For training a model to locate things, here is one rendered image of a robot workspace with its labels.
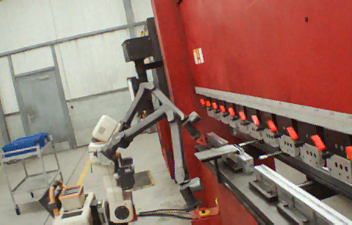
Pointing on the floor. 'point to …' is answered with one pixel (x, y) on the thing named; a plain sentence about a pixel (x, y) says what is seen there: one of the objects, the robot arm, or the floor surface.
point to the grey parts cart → (35, 181)
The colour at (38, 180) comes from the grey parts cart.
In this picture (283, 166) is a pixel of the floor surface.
